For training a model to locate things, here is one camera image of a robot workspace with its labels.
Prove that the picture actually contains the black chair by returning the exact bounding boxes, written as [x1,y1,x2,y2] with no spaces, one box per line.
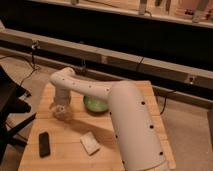
[0,65,35,163]

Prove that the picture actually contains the wooden table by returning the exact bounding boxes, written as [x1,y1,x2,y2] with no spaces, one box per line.
[17,80,177,171]

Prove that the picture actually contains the white sponge block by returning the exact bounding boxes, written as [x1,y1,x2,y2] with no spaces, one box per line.
[80,132,100,155]

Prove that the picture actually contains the green ceramic bowl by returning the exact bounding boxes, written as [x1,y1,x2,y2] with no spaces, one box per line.
[83,96,108,113]

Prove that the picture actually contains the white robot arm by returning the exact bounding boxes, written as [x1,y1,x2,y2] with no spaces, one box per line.
[50,67,170,171]

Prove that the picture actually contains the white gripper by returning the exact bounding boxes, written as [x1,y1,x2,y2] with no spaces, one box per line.
[50,104,72,121]

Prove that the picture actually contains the black floor cable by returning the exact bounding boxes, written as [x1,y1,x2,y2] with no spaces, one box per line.
[0,53,43,88]

